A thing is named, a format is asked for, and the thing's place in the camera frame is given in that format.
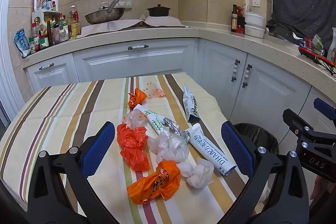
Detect metal wok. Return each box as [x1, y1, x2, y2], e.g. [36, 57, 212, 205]
[84, 7, 126, 25]

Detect white tissue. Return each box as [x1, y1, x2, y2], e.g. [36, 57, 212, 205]
[186, 157, 215, 188]
[176, 161, 196, 178]

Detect white spray bottle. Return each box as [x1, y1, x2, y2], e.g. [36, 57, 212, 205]
[327, 28, 336, 62]

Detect white lidded bowl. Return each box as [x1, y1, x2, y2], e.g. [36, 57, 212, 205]
[244, 11, 265, 27]
[244, 25, 265, 39]

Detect silver foil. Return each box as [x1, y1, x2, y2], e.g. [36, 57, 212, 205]
[163, 117, 191, 142]

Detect white spice rack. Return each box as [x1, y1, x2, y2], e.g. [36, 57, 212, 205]
[32, 10, 59, 38]

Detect group of condiment bottles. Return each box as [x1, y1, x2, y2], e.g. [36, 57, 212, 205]
[28, 0, 79, 53]

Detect metal spatula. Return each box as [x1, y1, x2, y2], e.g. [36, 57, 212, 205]
[108, 0, 121, 13]

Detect blue white packet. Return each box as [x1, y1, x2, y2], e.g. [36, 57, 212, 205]
[14, 28, 31, 59]

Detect beige stove cloth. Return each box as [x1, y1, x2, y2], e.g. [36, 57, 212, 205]
[76, 15, 189, 39]

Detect silver white snack packet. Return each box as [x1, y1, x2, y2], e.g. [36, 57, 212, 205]
[182, 84, 200, 123]

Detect yellow cooking oil bottle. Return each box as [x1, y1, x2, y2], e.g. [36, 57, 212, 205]
[67, 5, 81, 39]

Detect white wrapper green print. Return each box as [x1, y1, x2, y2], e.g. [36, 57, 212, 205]
[134, 105, 171, 135]

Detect white wall switch panel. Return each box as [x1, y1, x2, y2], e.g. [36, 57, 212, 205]
[113, 0, 133, 8]

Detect large printed orange plastic bag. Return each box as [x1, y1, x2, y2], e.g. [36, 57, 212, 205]
[127, 160, 181, 206]

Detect clear bag with orange dots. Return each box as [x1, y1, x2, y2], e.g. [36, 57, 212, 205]
[146, 81, 166, 99]

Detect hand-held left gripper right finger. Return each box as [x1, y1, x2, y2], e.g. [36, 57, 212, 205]
[218, 121, 310, 224]

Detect clear container with green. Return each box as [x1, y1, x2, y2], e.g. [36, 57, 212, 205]
[304, 34, 326, 56]

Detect bin with black liner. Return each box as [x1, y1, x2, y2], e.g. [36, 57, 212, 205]
[234, 123, 279, 155]

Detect black cooking pot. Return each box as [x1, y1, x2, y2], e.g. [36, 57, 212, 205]
[146, 4, 171, 17]

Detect striped tablecloth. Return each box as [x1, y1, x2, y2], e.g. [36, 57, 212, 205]
[0, 73, 250, 224]

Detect clear plastic bag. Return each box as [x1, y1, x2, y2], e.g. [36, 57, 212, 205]
[147, 127, 190, 164]

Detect small orange plastic bag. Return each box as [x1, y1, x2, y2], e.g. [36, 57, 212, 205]
[127, 88, 147, 108]

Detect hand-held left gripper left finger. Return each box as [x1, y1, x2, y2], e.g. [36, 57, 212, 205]
[25, 121, 118, 224]

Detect dark sauce bottles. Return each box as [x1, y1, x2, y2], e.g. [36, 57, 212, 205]
[236, 6, 246, 34]

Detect clear bag with orange print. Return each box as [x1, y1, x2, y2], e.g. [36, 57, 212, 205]
[123, 109, 149, 130]

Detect white kitchen cabinet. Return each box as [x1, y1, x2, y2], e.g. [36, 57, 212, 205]
[24, 38, 336, 151]

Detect cabinet door handle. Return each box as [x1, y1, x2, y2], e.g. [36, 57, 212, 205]
[231, 59, 240, 82]
[243, 64, 252, 88]

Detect red tray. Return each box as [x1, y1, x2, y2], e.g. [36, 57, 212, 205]
[298, 46, 336, 67]

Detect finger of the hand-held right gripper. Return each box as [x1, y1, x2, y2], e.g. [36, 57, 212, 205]
[314, 98, 336, 119]
[283, 109, 315, 140]

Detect person's right hand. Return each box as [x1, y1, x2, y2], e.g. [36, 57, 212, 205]
[310, 174, 336, 202]

